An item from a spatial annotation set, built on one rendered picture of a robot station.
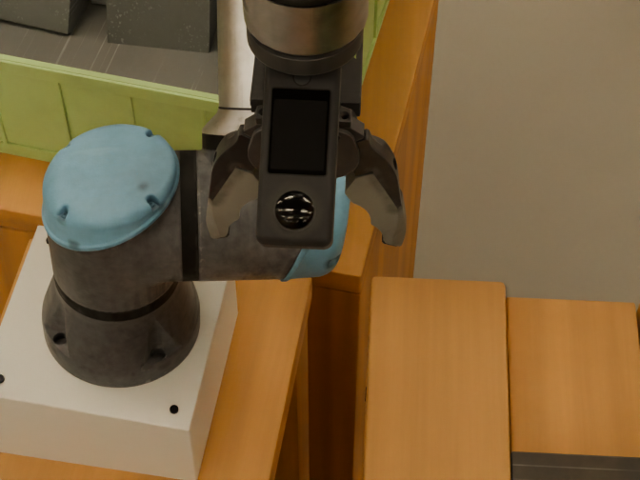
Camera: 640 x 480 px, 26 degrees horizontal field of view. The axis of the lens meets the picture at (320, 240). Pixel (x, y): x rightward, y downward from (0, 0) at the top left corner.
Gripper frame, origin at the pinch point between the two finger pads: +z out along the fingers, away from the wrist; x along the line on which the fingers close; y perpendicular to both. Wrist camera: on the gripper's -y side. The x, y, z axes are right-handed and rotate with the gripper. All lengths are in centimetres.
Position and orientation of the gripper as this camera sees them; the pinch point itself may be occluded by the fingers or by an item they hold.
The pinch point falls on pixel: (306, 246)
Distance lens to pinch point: 98.1
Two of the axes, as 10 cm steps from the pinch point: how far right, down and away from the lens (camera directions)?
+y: 0.5, -7.9, 6.0
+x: -10.0, -0.4, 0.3
